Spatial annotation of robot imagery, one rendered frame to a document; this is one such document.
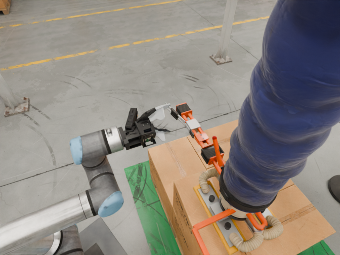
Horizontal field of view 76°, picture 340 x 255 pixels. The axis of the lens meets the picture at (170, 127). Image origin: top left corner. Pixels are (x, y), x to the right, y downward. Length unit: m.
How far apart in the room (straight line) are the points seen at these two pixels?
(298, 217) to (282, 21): 1.64
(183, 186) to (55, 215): 0.80
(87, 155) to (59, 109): 2.82
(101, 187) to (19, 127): 2.84
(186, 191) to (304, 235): 0.93
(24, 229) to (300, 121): 0.78
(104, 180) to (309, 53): 0.67
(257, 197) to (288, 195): 1.18
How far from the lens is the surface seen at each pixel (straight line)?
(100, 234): 1.54
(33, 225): 0.80
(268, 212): 1.21
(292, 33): 0.48
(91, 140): 0.76
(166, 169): 1.91
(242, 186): 0.83
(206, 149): 1.16
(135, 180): 2.50
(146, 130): 0.76
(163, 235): 2.26
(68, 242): 1.29
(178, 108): 1.34
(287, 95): 0.52
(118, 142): 0.76
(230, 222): 1.13
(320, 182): 2.95
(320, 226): 2.02
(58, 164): 2.89
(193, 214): 1.32
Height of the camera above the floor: 2.18
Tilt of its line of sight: 48 degrees down
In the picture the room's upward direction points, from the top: straight up
